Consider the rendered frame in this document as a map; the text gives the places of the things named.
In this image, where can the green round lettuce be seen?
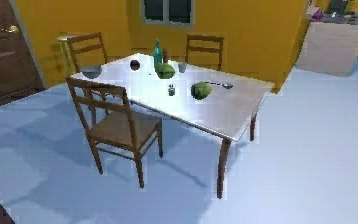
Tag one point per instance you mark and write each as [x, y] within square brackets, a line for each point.
[201, 90]
[165, 70]

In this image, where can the white table with brown legs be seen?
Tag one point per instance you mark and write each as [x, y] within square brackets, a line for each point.
[217, 106]

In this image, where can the grey cup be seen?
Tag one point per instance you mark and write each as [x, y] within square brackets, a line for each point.
[182, 67]

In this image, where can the grey metal spoon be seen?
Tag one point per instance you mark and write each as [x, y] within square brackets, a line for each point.
[226, 85]

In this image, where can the brown wooden chair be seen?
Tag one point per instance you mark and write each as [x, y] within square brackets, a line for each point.
[205, 50]
[120, 126]
[87, 50]

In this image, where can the teal glass bottle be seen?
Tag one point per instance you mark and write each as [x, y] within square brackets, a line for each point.
[157, 55]

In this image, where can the dark red apple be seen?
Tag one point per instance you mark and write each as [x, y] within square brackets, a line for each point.
[135, 65]

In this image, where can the grey bowl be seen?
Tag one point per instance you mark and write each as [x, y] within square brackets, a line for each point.
[91, 71]

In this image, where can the grey framed window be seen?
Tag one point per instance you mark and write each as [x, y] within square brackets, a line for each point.
[168, 11]

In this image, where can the yellow round stool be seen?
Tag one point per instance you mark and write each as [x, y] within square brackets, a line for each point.
[65, 50]

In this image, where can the beige cabinet with grey top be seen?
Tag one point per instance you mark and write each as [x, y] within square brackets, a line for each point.
[333, 46]

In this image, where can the purple small object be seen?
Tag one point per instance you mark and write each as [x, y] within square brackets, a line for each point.
[317, 14]

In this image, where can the dark brown room door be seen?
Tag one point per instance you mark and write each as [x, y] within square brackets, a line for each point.
[7, 56]

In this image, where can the gold round door knob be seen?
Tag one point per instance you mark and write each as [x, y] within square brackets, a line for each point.
[12, 29]

